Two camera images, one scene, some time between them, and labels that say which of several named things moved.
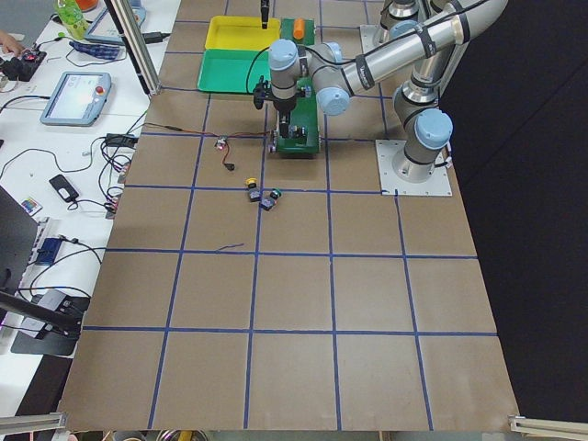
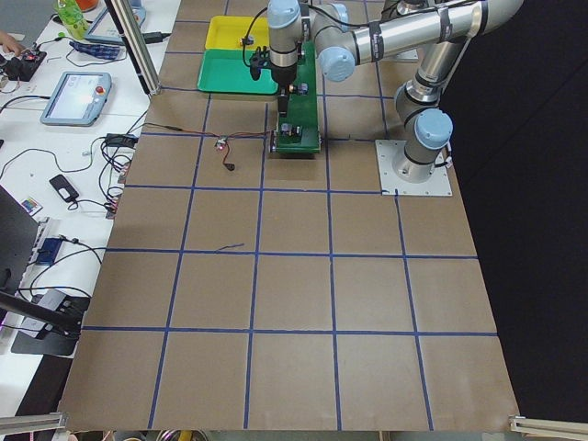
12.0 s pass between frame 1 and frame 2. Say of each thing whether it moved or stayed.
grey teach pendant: stayed
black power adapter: stayed
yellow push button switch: moved
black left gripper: moved
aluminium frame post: stayed
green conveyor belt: stayed
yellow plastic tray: stayed
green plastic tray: stayed
